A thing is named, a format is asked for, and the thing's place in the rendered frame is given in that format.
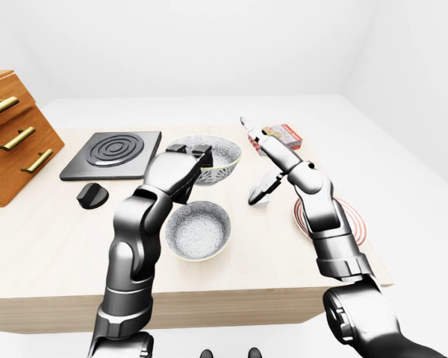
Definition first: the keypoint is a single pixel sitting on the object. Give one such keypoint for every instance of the white plate with red rings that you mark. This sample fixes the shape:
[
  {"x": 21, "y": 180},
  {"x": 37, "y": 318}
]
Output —
[{"x": 355, "y": 223}]

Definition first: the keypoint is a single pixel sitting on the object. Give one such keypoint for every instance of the flat dark stove plate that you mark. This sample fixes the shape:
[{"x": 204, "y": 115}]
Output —
[{"x": 112, "y": 149}]

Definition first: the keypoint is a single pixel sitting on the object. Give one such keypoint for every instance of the small dark shape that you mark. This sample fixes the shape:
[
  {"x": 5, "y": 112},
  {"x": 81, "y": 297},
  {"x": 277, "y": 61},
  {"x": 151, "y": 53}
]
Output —
[
  {"x": 254, "y": 353},
  {"x": 207, "y": 353}
]

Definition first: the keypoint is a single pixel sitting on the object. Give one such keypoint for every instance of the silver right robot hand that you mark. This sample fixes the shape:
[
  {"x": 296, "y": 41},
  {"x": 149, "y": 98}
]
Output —
[{"x": 310, "y": 179}]

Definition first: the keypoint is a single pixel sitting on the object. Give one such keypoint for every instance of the wooden cabinet with drawers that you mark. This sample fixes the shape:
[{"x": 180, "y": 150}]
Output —
[{"x": 7, "y": 186}]

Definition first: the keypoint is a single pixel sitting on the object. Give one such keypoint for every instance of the printed red food box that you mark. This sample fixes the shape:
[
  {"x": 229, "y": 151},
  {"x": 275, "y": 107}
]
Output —
[{"x": 288, "y": 135}]

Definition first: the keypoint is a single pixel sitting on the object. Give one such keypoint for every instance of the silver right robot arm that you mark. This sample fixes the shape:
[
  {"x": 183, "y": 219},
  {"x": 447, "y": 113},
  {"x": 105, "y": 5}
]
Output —
[{"x": 336, "y": 238}]

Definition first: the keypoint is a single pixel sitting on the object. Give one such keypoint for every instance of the round black stove knob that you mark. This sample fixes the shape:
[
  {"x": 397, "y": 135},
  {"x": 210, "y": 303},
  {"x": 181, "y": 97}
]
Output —
[{"x": 92, "y": 195}]

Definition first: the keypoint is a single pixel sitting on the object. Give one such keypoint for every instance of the patterned grey bowl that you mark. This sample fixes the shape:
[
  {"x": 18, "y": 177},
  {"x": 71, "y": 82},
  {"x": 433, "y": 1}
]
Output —
[
  {"x": 224, "y": 153},
  {"x": 198, "y": 231}
]

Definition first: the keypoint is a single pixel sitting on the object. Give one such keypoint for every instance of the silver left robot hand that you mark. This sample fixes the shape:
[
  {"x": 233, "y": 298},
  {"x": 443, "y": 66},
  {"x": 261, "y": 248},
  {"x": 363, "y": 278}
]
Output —
[{"x": 170, "y": 173}]

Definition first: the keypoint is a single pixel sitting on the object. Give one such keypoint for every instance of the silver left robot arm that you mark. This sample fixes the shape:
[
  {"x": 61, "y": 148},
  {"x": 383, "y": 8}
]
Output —
[{"x": 128, "y": 261}]

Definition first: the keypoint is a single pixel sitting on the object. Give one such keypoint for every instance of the wooden cabinet drawer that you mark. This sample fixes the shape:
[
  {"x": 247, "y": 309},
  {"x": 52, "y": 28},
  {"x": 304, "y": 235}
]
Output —
[
  {"x": 0, "y": 89},
  {"x": 33, "y": 119},
  {"x": 41, "y": 175}
]

